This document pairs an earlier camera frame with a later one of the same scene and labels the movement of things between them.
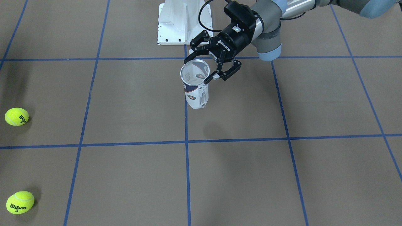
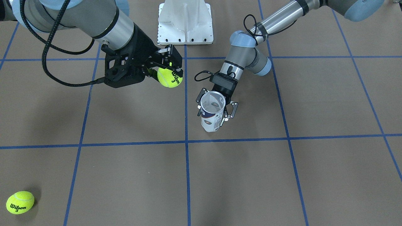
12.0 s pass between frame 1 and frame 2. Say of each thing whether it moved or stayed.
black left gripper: moved
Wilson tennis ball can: moved
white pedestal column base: stayed
